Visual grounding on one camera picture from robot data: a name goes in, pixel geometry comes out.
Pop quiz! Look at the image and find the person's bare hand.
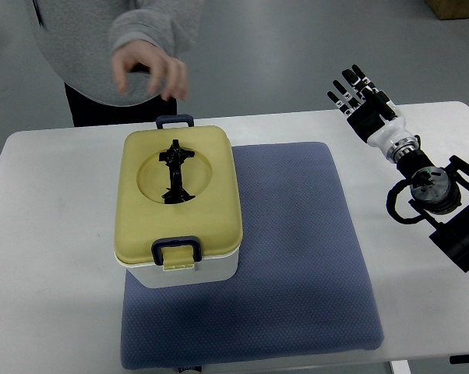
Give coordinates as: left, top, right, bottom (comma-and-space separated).
111, 40, 190, 101

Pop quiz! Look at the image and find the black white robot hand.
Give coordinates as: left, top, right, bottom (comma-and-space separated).
327, 65, 412, 153

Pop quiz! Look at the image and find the yellow storage box lid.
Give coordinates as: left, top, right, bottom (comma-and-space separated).
115, 115, 243, 270

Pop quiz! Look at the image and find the grey fleece sleeve forearm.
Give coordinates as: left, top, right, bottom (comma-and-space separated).
108, 1, 204, 57

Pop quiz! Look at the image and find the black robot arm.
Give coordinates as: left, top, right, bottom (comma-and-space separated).
386, 136, 469, 273

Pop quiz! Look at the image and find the brown cardboard box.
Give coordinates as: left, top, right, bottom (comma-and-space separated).
426, 0, 469, 20

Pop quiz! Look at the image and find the white storage box base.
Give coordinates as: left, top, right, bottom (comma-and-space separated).
115, 246, 239, 288

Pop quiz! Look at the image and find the person's grey sweater torso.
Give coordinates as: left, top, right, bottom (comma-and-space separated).
25, 1, 179, 127

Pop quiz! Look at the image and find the blue padded mat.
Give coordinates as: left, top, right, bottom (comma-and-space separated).
121, 142, 383, 369

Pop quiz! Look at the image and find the black table bracket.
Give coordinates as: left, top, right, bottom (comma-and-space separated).
450, 355, 469, 365

